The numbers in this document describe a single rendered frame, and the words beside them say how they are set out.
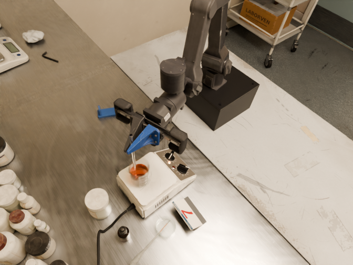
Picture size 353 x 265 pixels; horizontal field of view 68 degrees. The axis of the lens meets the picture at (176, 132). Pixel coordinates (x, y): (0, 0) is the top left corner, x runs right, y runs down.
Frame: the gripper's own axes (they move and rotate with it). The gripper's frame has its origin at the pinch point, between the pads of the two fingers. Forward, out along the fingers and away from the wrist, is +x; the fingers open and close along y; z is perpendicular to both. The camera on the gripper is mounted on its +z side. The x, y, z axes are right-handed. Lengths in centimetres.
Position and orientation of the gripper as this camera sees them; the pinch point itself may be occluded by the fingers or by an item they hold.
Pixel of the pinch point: (135, 141)
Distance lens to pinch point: 57.1
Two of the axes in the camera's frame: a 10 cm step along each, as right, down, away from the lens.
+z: -0.8, 5.9, 8.0
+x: -5.2, 6.6, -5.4
